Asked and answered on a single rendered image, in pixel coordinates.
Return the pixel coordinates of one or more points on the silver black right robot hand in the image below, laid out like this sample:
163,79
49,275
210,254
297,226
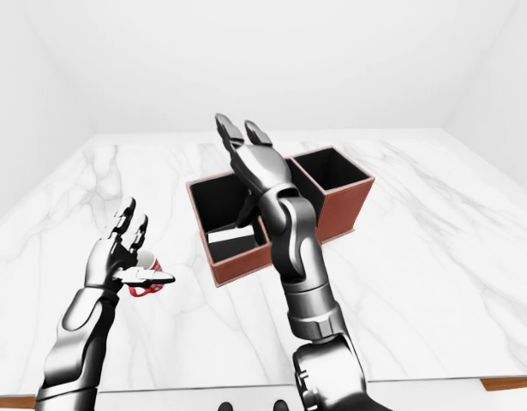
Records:
259,164

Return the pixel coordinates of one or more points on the white and red mug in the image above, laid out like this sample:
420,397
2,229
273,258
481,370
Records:
145,258

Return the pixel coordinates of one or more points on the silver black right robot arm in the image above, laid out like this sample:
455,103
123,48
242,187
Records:
306,261

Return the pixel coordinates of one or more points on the black and white book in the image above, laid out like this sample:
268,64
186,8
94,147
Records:
231,235

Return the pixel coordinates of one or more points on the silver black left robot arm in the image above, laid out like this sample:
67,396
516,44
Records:
74,342

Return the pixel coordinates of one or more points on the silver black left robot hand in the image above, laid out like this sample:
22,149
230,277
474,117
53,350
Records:
104,265

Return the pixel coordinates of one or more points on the red-brown desk caddy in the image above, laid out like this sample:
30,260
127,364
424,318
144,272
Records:
344,205

